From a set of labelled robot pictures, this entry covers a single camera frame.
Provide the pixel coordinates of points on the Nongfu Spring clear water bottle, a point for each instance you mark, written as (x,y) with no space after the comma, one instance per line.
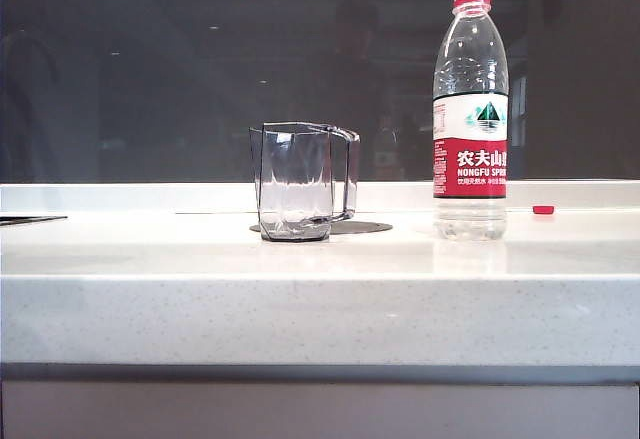
(470,159)

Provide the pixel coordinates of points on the transparent grey faceted mug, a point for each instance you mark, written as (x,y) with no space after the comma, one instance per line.
(292,184)

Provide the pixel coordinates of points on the red plastic bottle cap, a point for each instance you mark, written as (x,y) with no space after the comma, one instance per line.
(543,210)

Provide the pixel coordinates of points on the round grey countertop disc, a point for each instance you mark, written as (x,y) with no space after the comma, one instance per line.
(362,227)

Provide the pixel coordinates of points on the white cabinet drawer front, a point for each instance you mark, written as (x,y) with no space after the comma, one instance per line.
(320,411)

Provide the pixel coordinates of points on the flat black cooktop panel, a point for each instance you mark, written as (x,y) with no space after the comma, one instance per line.
(25,220)

